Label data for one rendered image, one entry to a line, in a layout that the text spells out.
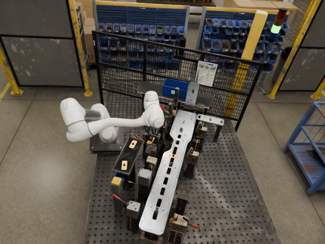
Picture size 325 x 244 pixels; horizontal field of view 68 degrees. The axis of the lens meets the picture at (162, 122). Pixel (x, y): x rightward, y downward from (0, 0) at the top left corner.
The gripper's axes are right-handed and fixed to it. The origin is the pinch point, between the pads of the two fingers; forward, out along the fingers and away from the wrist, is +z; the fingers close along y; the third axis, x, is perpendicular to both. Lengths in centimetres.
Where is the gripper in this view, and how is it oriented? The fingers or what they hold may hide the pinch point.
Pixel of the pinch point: (150, 136)
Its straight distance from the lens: 195.0
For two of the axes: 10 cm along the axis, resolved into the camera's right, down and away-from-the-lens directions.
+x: 3.5, -5.8, 7.4
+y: 9.4, 2.4, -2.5
